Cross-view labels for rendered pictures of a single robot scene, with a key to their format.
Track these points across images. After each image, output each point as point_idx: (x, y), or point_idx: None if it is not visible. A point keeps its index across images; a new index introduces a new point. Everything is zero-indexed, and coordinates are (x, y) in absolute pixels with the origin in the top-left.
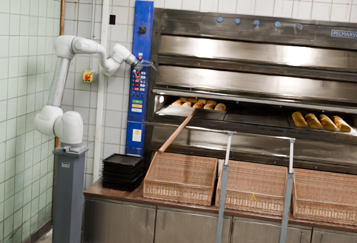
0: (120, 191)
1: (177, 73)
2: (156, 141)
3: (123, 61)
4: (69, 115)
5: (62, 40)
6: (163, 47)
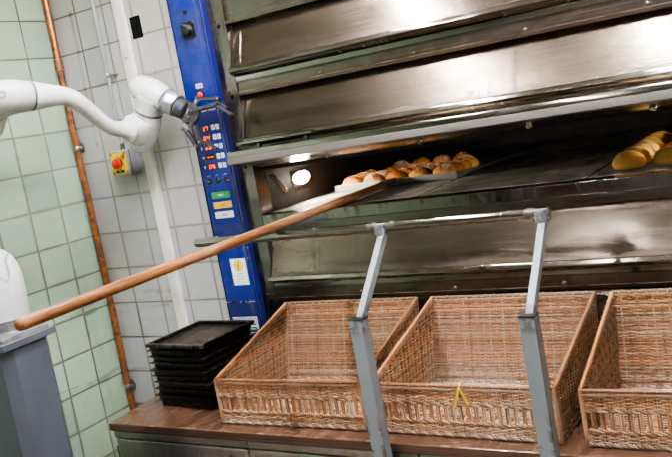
0: (191, 410)
1: (283, 107)
2: (277, 277)
3: (160, 111)
4: None
5: None
6: (238, 55)
